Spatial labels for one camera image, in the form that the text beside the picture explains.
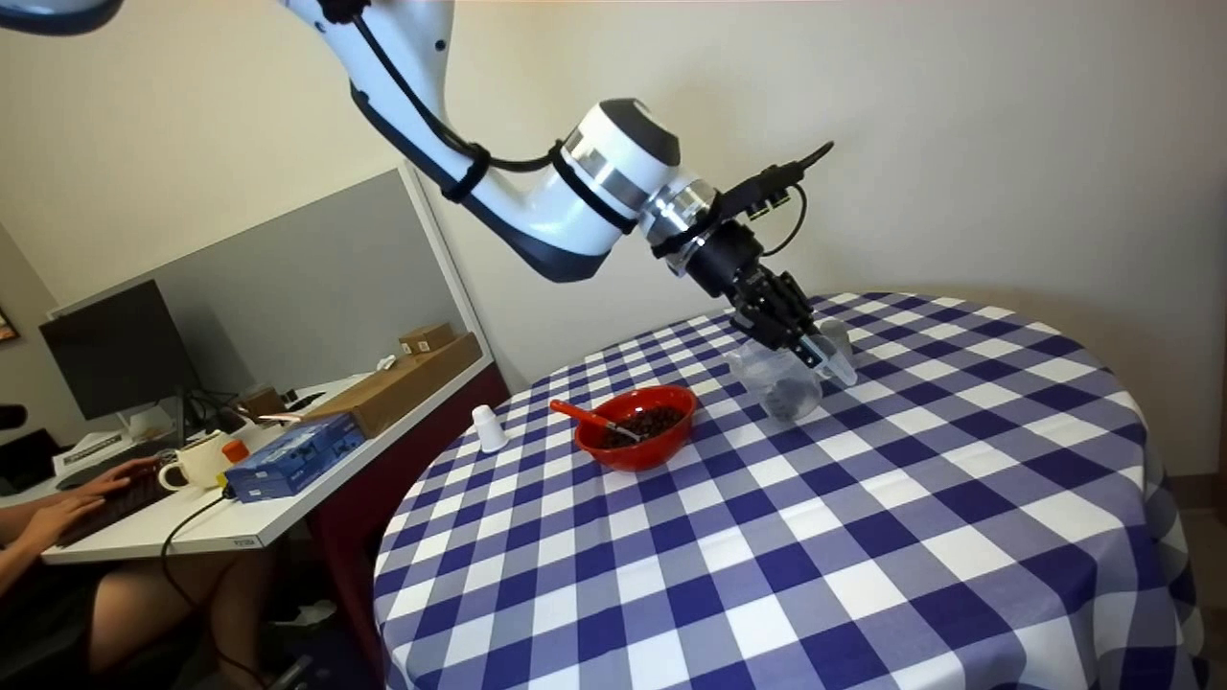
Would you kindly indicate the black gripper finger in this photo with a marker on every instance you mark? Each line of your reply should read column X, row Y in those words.
column 766, row 330
column 830, row 362

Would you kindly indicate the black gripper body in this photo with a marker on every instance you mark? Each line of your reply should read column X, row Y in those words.
column 729, row 264

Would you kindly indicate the clear plastic jar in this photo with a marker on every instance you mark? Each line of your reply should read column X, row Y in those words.
column 774, row 380

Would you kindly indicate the person's forearm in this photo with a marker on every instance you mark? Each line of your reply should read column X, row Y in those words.
column 20, row 550

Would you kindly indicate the red plastic bowl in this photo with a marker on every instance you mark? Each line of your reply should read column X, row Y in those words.
column 667, row 443

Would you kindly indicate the person's hand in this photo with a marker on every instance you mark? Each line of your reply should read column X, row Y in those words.
column 80, row 503

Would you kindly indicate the dark food pieces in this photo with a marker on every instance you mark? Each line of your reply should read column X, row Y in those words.
column 644, row 418

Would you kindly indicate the blue white checked tablecloth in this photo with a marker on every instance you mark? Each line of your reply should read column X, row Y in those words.
column 830, row 537

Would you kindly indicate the red plastic spoon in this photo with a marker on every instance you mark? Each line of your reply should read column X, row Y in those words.
column 578, row 411

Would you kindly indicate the white cup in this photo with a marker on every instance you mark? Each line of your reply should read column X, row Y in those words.
column 490, row 426

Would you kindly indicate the grey desk partition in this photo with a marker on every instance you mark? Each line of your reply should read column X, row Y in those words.
column 309, row 282

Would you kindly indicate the dark red cabinet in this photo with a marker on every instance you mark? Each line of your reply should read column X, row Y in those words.
column 350, row 524

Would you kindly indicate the blue cardboard box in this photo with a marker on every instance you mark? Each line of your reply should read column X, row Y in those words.
column 295, row 459

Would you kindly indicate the white desk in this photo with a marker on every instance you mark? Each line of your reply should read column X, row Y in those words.
column 272, row 520

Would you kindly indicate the small orange object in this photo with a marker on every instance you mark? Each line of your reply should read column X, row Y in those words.
column 235, row 450

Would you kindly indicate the white mug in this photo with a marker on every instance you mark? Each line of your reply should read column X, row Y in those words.
column 200, row 460

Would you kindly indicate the black computer monitor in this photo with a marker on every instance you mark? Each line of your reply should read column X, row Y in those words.
column 116, row 352

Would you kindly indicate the black keyboard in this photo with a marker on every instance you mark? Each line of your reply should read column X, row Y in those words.
column 122, row 499

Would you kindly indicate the person's bare leg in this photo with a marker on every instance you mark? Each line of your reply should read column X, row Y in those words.
column 166, row 606

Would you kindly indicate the black desk device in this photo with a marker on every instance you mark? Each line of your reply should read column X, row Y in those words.
column 25, row 453

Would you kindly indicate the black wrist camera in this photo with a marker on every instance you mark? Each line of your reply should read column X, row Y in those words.
column 774, row 184

